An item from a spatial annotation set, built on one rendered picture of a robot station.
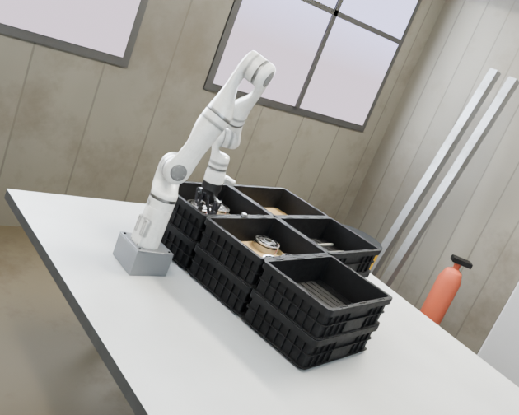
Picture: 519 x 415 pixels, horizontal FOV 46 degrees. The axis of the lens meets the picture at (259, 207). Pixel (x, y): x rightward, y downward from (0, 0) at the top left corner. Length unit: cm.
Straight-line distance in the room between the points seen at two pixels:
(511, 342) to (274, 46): 231
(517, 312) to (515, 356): 24
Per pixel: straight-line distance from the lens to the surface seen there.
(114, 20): 357
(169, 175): 200
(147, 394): 160
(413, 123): 509
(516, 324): 366
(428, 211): 432
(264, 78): 200
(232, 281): 207
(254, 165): 444
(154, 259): 210
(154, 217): 206
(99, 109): 371
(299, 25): 424
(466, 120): 444
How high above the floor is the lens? 164
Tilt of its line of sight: 17 degrees down
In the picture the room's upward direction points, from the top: 22 degrees clockwise
